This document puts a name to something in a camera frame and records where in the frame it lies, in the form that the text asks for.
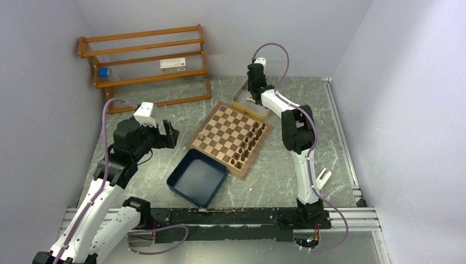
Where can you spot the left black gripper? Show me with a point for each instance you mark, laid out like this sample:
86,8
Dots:
168,139

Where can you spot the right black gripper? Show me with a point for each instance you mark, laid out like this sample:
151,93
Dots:
248,85

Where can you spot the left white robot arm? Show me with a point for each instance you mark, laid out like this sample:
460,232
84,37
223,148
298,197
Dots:
87,239

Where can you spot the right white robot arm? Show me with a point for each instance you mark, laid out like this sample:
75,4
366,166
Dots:
298,136

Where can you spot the dark chess pieces group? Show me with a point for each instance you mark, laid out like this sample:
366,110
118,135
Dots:
246,153

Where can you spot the wooden chess board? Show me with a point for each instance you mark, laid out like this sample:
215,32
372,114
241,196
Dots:
223,130

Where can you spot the gold metal tin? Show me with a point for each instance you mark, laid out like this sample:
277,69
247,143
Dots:
240,102

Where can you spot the blue square tray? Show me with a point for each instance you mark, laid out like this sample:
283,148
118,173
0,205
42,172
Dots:
197,178

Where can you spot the wooden shelf rack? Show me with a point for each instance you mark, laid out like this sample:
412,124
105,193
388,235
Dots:
134,58

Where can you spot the white red box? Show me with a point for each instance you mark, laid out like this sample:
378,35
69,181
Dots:
173,65

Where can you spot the small white plastic part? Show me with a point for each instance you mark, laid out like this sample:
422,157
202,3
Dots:
323,177

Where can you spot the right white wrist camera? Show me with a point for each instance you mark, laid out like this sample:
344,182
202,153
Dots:
260,60

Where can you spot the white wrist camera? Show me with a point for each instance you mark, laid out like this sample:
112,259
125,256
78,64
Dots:
260,60
145,114

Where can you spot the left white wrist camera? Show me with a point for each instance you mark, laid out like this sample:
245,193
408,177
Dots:
145,114

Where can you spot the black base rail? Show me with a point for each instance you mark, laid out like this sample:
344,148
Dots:
252,223

